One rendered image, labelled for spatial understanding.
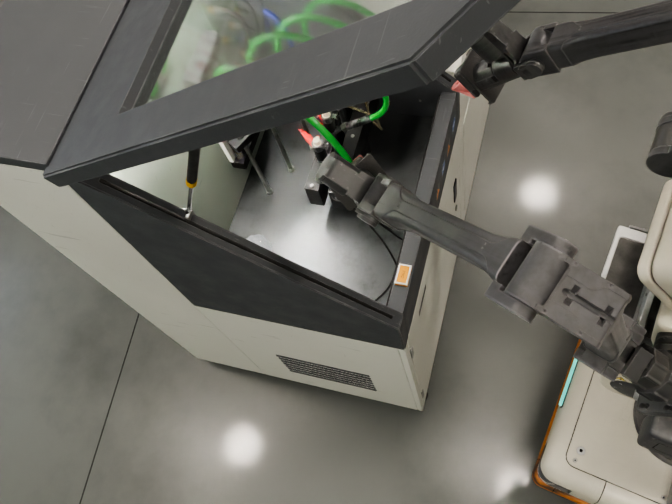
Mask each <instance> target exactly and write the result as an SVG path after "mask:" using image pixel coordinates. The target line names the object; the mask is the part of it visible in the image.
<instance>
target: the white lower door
mask: <svg viewBox="0 0 672 504"><path fill-rule="evenodd" d="M438 209H441V210H443V211H445V212H447V213H449V214H451V215H454V216H456V217H458V218H460V187H459V144H458V127H457V132H456V136H455V140H454V145H453V149H452V153H451V157H450V162H449V166H448V170H447V174H446V179H445V183H444V187H443V191H442V196H441V200H440V204H439V208H438ZM455 257H456V255H454V254H452V253H450V252H449V251H447V250H445V249H443V248H441V247H439V246H437V245H436V244H434V243H432V242H430V246H429V251H428V255H427V259H426V263H425V268H424V272H423V276H422V280H421V285H420V289H419V293H418V297H417V302H416V306H415V310H414V314H413V318H412V323H411V327H410V331H409V334H408V340H407V343H408V347H409V351H410V354H411V358H412V362H413V365H414V369H415V373H416V377H417V380H418V384H419V388H420V391H421V395H422V399H423V401H424V398H425V394H426V389H427V385H428V380H429V376H430V371H431V366H432V362H433V357H434V353H435V348H436V343H437V339H438V334H439V330H440V325H441V321H442V316H443V311H444V307H445V302H446V298H447V293H448V289H449V284H450V279H451V275H452V270H453V266H454V261H455Z"/></svg>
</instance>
